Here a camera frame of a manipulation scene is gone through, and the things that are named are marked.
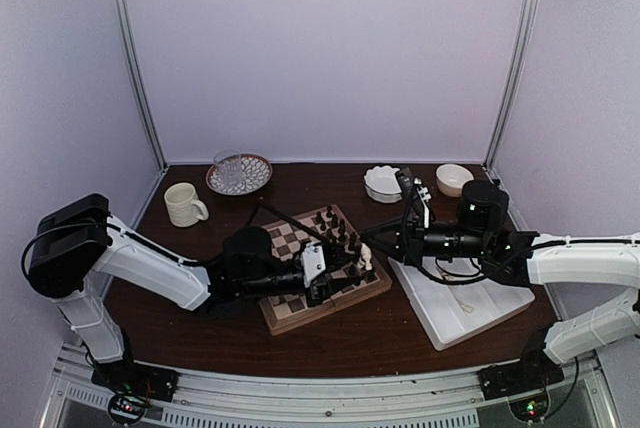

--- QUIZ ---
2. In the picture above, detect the patterned brown rim plate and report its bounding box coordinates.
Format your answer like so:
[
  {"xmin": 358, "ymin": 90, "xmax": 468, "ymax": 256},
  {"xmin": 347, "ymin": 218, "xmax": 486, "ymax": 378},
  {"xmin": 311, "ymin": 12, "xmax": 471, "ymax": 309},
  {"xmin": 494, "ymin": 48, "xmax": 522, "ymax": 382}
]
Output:
[{"xmin": 205, "ymin": 154, "xmax": 273, "ymax": 196}]

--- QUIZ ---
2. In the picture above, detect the cream ceramic mug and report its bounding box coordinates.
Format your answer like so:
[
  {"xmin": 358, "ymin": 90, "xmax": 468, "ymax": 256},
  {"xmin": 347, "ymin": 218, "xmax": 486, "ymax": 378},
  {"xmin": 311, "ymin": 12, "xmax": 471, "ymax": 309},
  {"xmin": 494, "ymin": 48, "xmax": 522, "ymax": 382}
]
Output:
[{"xmin": 164, "ymin": 182, "xmax": 209, "ymax": 228}]

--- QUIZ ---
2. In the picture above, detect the right aluminium frame post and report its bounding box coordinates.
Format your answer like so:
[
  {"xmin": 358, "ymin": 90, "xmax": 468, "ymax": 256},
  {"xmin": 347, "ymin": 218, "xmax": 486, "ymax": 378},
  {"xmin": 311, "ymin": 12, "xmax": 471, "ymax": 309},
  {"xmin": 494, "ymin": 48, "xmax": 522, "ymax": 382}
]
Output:
[{"xmin": 483, "ymin": 0, "xmax": 539, "ymax": 173}]

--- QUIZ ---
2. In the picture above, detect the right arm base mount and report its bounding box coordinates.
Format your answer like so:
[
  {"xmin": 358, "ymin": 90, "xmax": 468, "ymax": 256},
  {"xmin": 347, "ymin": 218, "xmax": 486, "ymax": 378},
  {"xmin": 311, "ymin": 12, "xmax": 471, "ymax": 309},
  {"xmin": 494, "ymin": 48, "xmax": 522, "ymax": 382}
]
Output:
[{"xmin": 477, "ymin": 328, "xmax": 580, "ymax": 425}]

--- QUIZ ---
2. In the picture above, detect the left aluminium frame post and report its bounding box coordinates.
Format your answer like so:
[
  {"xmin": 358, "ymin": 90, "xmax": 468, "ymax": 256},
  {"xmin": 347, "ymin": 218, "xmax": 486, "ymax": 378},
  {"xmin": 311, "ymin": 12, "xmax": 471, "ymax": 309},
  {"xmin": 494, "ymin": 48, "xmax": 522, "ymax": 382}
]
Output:
[{"xmin": 114, "ymin": 0, "xmax": 168, "ymax": 171}]

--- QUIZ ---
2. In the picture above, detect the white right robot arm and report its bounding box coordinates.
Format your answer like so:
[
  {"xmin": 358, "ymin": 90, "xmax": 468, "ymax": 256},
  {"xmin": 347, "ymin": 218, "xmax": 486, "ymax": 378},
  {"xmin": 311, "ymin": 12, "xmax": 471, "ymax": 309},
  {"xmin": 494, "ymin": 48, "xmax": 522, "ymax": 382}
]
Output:
[{"xmin": 361, "ymin": 177, "xmax": 639, "ymax": 390}]

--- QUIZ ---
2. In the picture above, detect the clear drinking glass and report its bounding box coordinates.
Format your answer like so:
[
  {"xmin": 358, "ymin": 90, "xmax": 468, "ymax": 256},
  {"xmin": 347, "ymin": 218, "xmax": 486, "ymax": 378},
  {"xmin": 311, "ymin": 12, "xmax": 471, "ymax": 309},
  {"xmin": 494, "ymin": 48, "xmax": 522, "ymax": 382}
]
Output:
[{"xmin": 214, "ymin": 149, "xmax": 243, "ymax": 186}]

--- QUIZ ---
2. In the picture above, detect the white plastic divided tray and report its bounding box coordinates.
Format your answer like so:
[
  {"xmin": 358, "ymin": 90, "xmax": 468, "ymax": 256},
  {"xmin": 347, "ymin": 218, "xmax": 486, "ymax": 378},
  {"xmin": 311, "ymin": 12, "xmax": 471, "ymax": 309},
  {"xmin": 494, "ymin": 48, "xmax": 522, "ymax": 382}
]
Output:
[{"xmin": 388, "ymin": 258, "xmax": 535, "ymax": 351}]

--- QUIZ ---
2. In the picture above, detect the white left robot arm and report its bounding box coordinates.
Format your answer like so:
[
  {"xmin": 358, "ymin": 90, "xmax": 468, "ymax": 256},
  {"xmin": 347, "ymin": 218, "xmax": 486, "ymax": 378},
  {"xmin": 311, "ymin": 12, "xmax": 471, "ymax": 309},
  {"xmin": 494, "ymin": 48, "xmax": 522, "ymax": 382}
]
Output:
[{"xmin": 20, "ymin": 193, "xmax": 364, "ymax": 392}]

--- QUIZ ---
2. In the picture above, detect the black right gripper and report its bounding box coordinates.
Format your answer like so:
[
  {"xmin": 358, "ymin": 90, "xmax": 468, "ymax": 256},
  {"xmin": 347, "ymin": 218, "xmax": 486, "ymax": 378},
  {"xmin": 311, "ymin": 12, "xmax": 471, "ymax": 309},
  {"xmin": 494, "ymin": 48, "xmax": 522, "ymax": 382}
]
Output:
[{"xmin": 360, "ymin": 214, "xmax": 490, "ymax": 270}]

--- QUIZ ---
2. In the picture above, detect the aluminium frame post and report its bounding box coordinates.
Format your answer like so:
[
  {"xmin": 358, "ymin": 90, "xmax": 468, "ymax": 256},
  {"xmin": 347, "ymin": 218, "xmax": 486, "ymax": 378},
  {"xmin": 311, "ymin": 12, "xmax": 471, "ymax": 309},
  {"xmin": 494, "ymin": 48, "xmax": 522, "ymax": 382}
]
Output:
[
  {"xmin": 114, "ymin": 0, "xmax": 168, "ymax": 171},
  {"xmin": 483, "ymin": 0, "xmax": 539, "ymax": 173}
]

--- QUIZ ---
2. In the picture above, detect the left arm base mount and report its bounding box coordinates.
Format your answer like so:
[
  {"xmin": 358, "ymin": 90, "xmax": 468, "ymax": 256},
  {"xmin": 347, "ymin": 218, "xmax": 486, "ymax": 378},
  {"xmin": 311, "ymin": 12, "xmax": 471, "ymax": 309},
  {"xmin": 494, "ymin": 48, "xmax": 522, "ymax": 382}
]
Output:
[{"xmin": 85, "ymin": 330, "xmax": 179, "ymax": 426}]

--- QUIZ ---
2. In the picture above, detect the cream round bowl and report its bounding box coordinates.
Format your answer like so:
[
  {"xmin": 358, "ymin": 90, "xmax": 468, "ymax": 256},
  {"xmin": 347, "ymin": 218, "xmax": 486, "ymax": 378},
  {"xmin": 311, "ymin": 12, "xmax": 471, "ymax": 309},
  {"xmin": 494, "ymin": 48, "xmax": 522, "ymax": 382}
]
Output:
[{"xmin": 436, "ymin": 163, "xmax": 475, "ymax": 198}]

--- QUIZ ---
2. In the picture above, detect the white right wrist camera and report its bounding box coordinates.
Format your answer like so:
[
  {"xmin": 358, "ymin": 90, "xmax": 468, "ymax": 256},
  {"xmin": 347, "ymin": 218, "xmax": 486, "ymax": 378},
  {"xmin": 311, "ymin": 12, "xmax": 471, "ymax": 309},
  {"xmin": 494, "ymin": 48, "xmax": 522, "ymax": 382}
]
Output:
[{"xmin": 395, "ymin": 167, "xmax": 432, "ymax": 228}]

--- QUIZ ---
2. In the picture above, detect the wooden chess board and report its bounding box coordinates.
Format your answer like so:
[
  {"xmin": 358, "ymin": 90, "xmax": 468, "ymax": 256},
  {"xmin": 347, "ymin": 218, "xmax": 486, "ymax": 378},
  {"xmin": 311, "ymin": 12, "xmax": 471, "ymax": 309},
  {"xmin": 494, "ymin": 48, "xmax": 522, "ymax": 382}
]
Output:
[{"xmin": 259, "ymin": 208, "xmax": 392, "ymax": 336}]

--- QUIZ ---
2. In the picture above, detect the dark chess pieces row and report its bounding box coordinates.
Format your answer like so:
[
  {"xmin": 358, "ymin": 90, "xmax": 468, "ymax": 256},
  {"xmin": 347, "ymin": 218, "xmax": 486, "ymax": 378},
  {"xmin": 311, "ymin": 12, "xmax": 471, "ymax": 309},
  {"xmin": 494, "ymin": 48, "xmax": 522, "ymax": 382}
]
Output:
[{"xmin": 312, "ymin": 205, "xmax": 361, "ymax": 255}]

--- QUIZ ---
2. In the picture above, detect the white scalloped bowl black rim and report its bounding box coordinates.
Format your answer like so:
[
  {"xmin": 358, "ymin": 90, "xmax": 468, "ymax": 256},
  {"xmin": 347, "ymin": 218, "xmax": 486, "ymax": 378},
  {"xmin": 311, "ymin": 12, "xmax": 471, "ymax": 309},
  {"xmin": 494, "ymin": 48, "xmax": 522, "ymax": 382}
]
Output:
[{"xmin": 364, "ymin": 165, "xmax": 402, "ymax": 204}]

